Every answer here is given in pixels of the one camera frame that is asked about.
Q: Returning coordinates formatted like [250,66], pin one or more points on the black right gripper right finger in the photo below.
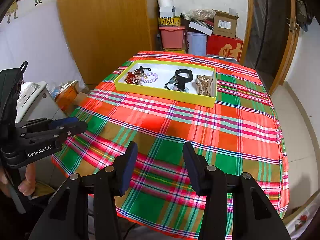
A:
[254,216]

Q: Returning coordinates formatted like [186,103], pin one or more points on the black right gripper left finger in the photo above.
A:
[65,217]

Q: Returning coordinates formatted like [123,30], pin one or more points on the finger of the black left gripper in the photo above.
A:
[70,129]
[60,122]

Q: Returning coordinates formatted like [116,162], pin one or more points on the black hair tie gold button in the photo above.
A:
[172,84]

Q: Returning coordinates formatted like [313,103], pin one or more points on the person's left hand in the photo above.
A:
[27,186]

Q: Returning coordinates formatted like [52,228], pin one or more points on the orange box on floor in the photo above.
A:
[67,95]

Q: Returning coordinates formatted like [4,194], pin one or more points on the white cabinet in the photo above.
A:
[35,102]

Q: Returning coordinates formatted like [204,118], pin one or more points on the wooden wardrobe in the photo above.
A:
[103,34]

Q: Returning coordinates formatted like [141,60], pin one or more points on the black wristband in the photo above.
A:
[183,76]

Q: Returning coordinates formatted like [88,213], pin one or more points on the yellow tray box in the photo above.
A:
[158,73]

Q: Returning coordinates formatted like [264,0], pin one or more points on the lower yellow tin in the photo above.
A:
[176,50]

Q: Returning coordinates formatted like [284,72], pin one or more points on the pink plastic bin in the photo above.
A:
[172,37]

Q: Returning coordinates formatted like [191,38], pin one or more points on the beige hair claw clip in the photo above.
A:
[204,85]

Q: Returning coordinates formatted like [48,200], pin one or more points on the yellow tin box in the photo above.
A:
[169,21]

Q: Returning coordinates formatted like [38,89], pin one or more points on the light blue bucket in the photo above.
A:
[196,43]

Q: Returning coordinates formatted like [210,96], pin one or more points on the white small box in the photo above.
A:
[166,8]

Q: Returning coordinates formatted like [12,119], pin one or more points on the striped flat box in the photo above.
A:
[199,25]

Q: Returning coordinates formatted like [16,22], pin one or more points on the red gift box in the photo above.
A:
[224,46]

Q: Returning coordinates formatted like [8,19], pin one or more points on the clear plastic bag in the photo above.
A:
[202,14]

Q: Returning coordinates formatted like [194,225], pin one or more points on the brown cardboard box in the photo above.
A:
[225,24]

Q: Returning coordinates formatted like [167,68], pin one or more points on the wooden door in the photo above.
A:
[272,40]

